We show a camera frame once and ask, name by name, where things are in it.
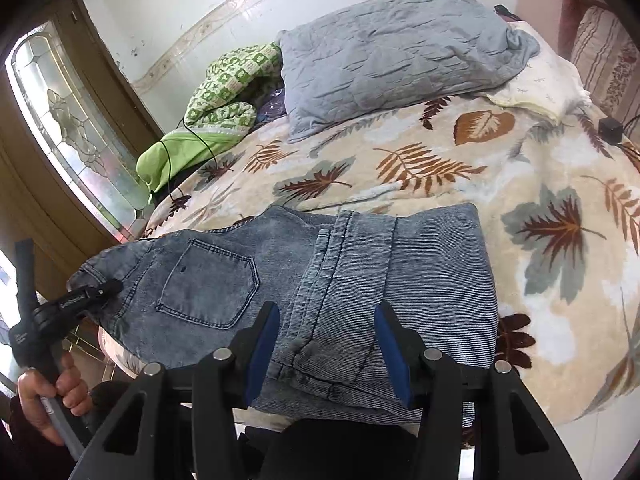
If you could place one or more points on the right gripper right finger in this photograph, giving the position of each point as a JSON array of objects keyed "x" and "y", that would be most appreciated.
[{"x": 513, "y": 437}]

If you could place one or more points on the grey acid-wash denim pants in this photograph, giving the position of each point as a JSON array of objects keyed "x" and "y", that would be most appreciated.
[{"x": 188, "y": 293}]

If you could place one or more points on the person's left hand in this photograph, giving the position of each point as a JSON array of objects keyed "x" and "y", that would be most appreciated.
[{"x": 74, "y": 391}]

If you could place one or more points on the stained glass wooden door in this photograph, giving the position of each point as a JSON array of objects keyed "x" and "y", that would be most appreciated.
[{"x": 71, "y": 131}]

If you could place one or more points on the leaf pattern bed blanket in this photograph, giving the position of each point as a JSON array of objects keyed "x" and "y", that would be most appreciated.
[{"x": 558, "y": 208}]

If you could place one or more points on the green patterned quilt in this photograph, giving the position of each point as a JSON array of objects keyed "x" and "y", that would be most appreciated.
[{"x": 220, "y": 112}]

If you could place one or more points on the black power adapter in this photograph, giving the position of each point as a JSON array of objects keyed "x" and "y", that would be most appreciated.
[{"x": 610, "y": 130}]

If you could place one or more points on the purple cloth behind pillow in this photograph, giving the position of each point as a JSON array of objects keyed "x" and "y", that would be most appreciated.
[{"x": 273, "y": 107}]

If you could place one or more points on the cream white folded cloth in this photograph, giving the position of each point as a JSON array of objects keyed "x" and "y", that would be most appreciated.
[{"x": 549, "y": 86}]

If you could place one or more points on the grey quilted pillow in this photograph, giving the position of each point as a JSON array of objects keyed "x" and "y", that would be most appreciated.
[{"x": 385, "y": 54}]

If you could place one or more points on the striped floral sofa cushion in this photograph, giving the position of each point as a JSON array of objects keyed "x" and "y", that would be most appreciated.
[{"x": 608, "y": 63}]

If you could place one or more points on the small black object on sofa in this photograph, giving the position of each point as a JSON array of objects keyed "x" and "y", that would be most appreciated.
[{"x": 504, "y": 13}]

